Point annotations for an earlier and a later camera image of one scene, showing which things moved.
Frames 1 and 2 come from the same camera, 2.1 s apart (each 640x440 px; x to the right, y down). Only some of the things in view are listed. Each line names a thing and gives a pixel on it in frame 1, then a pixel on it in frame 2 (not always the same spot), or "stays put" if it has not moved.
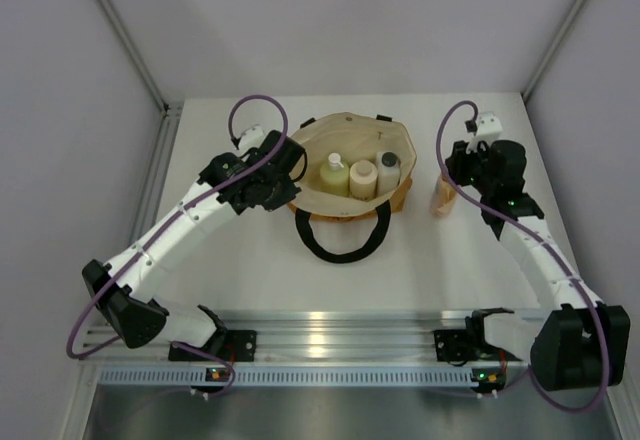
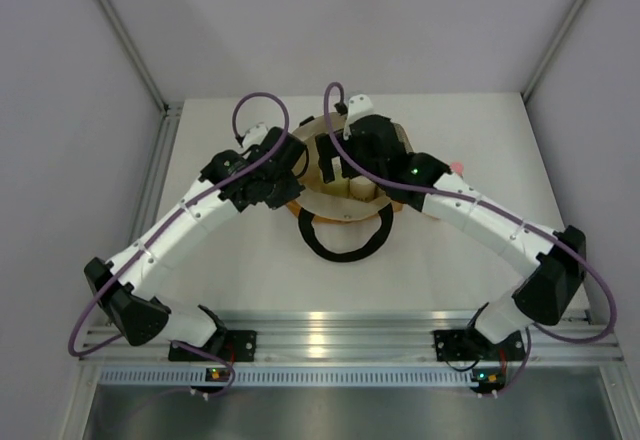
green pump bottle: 335,176 stays put
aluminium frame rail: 317,337 stays put
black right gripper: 459,158 -> 328,151
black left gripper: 288,191 stays put
